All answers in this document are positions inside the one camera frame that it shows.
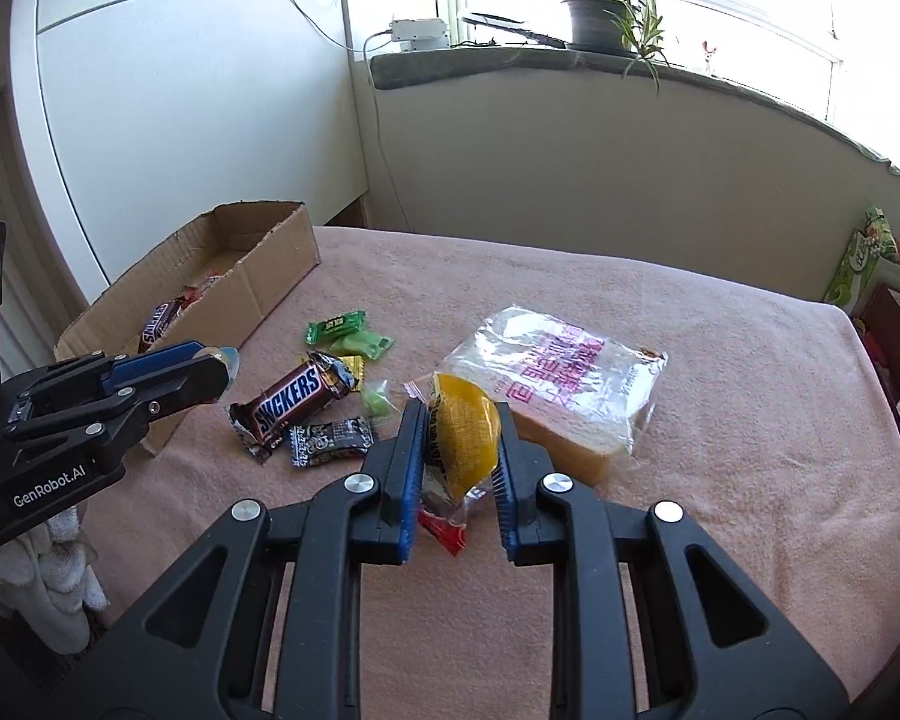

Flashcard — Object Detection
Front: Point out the potted spider plant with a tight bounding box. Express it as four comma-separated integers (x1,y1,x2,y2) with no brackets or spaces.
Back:
521,0,674,95

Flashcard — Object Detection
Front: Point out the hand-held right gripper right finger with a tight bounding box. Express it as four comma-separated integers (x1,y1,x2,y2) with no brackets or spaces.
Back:
493,399,850,720

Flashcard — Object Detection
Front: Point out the white cabinet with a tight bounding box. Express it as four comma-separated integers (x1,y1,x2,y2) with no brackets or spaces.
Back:
11,0,370,302

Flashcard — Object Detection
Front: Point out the black flat tool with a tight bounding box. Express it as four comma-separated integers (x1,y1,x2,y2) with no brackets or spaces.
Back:
461,11,571,50

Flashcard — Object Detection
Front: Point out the light green wrapped candy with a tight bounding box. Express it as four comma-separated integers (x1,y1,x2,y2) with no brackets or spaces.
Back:
330,330,395,362

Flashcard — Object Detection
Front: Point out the white towel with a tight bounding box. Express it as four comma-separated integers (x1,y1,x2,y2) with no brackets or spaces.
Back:
0,506,110,655

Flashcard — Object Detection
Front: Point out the dark red box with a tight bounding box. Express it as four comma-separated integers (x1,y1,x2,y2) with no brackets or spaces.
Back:
855,283,900,485

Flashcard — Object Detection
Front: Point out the white cable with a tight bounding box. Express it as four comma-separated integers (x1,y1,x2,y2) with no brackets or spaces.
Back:
279,0,415,233

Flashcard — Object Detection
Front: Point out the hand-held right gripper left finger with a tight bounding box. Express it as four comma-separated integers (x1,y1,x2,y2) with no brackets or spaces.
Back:
82,397,430,720

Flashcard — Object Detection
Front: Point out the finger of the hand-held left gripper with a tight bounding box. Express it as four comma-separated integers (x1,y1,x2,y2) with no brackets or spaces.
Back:
1,358,235,467
11,340,215,421

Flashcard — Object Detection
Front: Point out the green printed carton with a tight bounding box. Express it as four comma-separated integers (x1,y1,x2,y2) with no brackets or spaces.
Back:
823,206,900,316

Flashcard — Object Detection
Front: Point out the small pale green candy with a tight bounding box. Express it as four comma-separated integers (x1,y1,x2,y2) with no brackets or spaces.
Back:
360,381,403,421

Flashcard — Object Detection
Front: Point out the dark green wrapped candy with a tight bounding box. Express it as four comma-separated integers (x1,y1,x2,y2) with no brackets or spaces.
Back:
304,311,368,347

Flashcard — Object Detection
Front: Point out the red snack packet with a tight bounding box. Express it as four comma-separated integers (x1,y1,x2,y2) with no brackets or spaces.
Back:
180,274,226,305

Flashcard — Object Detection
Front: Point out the small brown chocolate bar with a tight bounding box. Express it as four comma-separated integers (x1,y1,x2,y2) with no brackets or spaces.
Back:
139,298,188,353

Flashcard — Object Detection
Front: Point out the black and white candy packet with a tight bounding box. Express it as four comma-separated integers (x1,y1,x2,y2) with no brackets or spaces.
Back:
289,416,380,470

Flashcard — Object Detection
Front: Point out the sliced bread bag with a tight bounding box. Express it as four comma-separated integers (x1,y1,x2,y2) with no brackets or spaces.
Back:
442,306,670,488

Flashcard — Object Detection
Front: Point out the brown cardboard box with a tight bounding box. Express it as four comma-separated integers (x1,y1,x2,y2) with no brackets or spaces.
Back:
54,199,322,457

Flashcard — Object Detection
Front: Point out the large brown chocolate bar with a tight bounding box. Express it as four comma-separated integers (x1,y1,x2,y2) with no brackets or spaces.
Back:
229,351,357,464

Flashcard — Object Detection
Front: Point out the yellow cake packet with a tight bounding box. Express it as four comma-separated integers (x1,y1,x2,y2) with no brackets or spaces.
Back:
416,371,505,560

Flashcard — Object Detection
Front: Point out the white electrical box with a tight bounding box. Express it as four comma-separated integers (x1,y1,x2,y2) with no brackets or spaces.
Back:
388,16,452,54

